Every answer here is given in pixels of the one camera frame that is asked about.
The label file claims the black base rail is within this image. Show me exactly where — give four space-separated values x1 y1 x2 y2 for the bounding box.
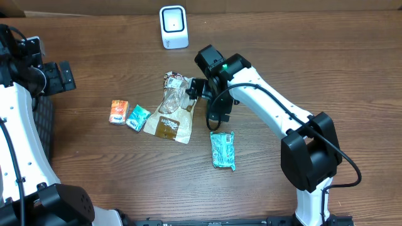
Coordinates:
134 215 356 226

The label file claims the teal tissue pack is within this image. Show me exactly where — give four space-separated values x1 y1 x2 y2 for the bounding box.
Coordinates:
126 105 151 132

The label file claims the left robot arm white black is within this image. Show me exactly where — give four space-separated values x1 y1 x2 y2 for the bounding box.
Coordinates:
1 24 134 225

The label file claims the white barcode scanner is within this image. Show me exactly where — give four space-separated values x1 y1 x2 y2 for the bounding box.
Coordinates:
160 5 189 50

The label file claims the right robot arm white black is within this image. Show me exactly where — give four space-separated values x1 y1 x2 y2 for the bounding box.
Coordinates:
186 45 342 225

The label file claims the dark grey plastic basket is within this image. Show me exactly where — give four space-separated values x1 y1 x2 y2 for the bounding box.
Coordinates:
33 96 55 163

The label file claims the orange tissue pack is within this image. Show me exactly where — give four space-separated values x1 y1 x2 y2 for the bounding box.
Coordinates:
109 100 129 125

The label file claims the brown white snack pouch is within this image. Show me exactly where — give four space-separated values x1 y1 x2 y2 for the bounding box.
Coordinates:
143 72 197 144

